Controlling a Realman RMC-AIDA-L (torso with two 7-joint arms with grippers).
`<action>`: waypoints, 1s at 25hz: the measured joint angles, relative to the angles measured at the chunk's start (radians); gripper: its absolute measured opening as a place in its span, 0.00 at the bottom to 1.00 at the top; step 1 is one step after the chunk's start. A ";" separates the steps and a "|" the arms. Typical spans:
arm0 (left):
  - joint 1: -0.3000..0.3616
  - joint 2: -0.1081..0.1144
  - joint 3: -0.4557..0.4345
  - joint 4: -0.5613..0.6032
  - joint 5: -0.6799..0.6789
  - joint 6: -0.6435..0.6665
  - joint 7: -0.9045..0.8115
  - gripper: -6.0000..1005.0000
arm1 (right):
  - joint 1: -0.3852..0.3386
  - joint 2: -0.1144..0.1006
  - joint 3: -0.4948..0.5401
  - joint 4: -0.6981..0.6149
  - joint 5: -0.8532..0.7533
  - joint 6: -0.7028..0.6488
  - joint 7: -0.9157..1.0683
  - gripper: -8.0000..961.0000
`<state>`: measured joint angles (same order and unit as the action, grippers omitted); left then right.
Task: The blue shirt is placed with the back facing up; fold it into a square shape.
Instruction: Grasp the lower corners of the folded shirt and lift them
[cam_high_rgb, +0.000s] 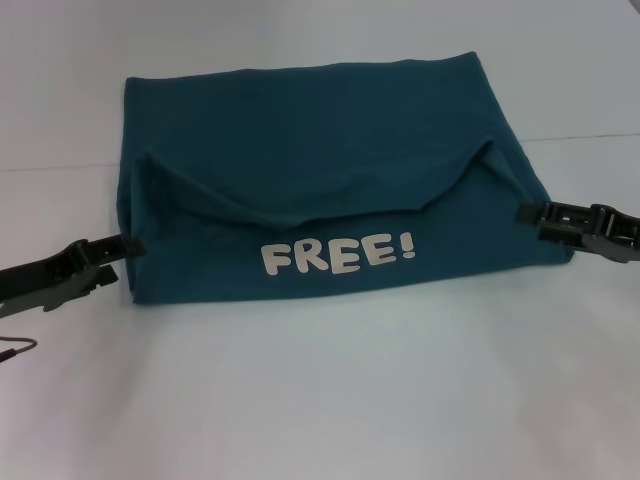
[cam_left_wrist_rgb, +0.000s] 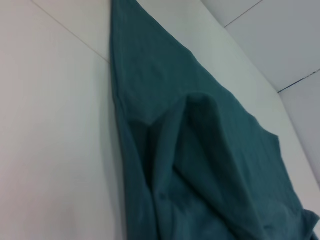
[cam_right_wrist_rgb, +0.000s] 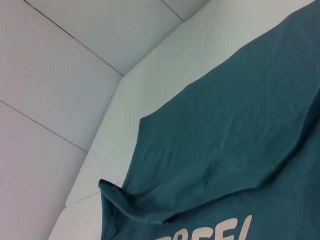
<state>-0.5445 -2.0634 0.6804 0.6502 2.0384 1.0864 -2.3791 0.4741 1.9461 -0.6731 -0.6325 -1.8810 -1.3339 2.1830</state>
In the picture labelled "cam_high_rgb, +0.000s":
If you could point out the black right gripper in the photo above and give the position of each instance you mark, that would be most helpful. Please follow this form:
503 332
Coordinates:
615 235

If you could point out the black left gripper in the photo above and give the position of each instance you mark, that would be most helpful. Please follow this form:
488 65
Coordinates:
45 285

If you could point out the teal blue t-shirt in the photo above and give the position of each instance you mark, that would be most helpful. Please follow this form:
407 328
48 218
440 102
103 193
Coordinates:
325 150

